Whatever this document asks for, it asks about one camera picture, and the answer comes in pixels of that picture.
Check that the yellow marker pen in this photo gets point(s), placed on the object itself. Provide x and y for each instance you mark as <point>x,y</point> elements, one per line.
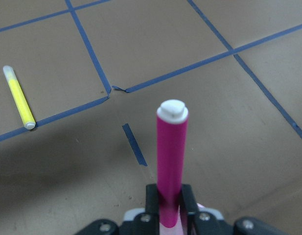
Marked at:
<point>19,98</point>

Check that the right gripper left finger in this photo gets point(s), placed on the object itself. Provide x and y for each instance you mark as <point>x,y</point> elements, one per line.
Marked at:
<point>152,208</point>

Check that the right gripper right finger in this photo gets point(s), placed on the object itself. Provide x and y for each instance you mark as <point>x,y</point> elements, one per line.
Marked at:
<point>188,209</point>

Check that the pink marker pen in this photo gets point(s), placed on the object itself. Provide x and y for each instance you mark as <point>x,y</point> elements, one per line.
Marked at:
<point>172,120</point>

